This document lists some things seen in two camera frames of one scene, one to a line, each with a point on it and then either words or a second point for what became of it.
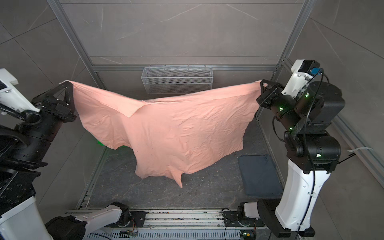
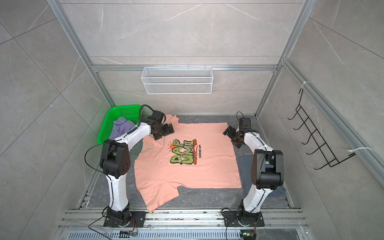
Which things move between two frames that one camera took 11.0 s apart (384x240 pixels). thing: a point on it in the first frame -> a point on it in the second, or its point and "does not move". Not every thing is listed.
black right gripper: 268,95 -> 238,144
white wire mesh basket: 177,80 does not move
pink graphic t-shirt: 173,134 -> 195,155
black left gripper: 57,109 -> 168,130
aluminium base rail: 177,224 does not move
